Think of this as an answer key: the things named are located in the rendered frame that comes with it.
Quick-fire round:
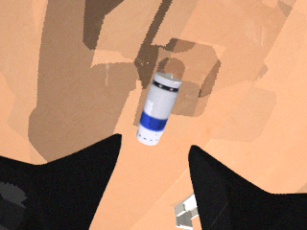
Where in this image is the white and blue battery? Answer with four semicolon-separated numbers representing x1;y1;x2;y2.
137;73;181;145

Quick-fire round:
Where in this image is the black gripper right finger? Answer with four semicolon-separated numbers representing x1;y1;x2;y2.
188;145;307;230

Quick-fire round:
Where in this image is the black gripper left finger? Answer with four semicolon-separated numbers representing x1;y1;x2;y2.
0;133;123;230

